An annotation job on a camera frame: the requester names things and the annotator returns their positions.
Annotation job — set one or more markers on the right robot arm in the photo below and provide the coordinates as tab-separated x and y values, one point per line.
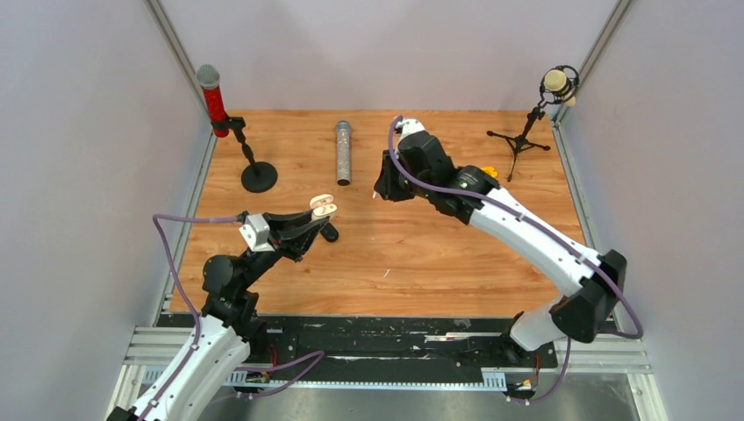
416	165

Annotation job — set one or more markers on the yellow triangular plastic piece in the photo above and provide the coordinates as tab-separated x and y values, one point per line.
491	171

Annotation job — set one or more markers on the white earbud case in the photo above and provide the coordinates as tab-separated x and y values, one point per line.
322	206

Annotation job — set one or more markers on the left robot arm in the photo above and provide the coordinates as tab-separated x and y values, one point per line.
227	328

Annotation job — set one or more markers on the beige condenser microphone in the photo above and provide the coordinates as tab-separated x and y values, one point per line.
560	87

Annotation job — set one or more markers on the black earbud charging case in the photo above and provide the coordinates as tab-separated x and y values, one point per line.
330	233

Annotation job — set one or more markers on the silver glitter microphone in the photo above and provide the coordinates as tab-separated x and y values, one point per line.
343	132

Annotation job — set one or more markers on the black tripod mic stand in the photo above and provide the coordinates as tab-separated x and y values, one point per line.
520	143

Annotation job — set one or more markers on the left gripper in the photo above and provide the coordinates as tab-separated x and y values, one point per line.
291	234

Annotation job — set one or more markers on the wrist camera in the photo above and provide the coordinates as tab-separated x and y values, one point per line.
255	231
408	126

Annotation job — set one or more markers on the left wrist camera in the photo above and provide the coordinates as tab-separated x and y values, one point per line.
255	231

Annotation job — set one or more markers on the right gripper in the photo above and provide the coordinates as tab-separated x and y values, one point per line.
385	186

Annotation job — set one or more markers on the red glitter microphone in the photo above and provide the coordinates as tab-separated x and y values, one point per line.
208	79

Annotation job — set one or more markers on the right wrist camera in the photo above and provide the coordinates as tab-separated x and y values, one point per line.
408	126

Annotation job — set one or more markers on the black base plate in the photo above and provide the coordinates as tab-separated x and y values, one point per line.
395	349

